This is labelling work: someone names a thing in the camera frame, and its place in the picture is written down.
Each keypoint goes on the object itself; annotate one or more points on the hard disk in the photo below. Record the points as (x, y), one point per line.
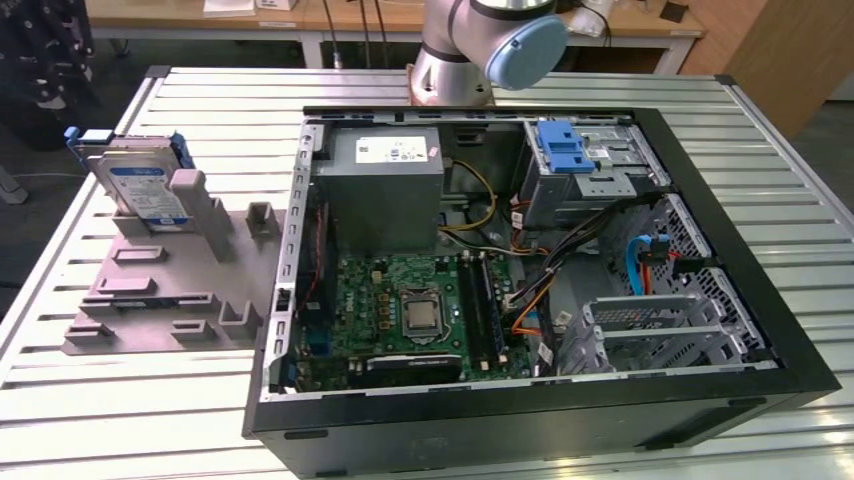
(136, 190)

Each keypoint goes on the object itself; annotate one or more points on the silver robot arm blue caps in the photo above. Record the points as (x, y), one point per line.
(453, 30)

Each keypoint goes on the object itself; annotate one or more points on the grey power supply unit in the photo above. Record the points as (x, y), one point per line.
(380, 210)

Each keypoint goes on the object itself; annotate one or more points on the CPU socket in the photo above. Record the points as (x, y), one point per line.
(421, 294)

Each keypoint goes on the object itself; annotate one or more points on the silver CPU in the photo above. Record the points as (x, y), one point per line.
(421, 315)

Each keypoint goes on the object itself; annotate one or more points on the green motherboard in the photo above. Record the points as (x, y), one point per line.
(367, 300)

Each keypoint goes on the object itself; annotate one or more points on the dark RAM stick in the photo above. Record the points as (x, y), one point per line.
(492, 320)

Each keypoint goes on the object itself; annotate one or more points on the metal optical drive cage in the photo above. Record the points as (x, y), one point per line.
(553, 200)

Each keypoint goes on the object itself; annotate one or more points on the black graphics card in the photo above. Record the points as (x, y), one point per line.
(413, 367)

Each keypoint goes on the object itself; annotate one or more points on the blue plastic drive latch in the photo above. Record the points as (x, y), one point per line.
(563, 150)

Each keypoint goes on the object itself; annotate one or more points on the black open PC case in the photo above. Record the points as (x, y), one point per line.
(467, 430)

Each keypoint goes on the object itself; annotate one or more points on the grey parts rack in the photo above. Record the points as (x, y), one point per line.
(166, 280)

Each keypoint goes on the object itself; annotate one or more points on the white items on desk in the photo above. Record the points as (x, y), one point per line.
(589, 20)

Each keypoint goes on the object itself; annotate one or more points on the small white box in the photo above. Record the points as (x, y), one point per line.
(276, 4)

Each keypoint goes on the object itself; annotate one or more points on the small black box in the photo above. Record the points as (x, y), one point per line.
(675, 11)

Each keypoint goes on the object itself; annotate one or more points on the grey table foot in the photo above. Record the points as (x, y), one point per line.
(13, 192)

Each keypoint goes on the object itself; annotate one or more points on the wooden cabinet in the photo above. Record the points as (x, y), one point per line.
(787, 50)

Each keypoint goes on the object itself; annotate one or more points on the person in dark patterned clothes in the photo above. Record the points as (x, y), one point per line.
(46, 50)

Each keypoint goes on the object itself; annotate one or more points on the wooden desk white frame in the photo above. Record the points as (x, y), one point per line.
(166, 22)

